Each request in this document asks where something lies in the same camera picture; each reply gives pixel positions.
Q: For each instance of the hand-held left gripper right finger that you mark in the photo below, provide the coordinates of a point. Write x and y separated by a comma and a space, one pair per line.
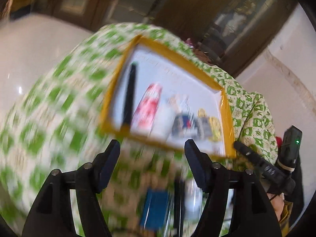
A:
197, 170

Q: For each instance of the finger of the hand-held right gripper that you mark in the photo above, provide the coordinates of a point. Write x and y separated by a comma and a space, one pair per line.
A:
248, 153

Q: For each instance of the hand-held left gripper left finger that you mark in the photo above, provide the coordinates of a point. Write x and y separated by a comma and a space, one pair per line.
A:
108, 170

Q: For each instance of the grey box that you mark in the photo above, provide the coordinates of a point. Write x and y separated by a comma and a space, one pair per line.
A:
201, 128

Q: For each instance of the yellow cartoon case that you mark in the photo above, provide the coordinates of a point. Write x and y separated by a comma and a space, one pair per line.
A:
214, 126

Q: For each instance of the dark blue small item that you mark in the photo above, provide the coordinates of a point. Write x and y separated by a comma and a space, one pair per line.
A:
182, 126

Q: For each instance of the small white bottle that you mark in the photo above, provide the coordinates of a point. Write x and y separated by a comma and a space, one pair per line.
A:
170, 119

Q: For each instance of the pink rose tube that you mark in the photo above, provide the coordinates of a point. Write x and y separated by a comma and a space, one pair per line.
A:
148, 108

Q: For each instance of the dark marker pen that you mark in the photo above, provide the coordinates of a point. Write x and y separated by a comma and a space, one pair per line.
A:
129, 96

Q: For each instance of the yellow cardboard tray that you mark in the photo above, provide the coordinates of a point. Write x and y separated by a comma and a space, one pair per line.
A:
177, 79

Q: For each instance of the person's right hand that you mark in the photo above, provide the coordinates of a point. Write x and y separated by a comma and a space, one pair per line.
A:
276, 207

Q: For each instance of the red cloth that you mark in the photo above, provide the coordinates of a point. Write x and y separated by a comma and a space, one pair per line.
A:
279, 142

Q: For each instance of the blue case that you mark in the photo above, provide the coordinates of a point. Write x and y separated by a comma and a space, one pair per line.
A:
155, 207

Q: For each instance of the green patterned blanket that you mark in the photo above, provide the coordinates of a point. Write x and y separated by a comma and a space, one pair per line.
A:
49, 128

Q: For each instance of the pink packet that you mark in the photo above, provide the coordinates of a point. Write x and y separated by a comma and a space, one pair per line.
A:
190, 42

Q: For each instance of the wooden glass cabinet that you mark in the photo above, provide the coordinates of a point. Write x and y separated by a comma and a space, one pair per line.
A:
234, 17

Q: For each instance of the wooden glass door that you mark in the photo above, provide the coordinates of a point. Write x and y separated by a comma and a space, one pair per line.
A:
98, 0

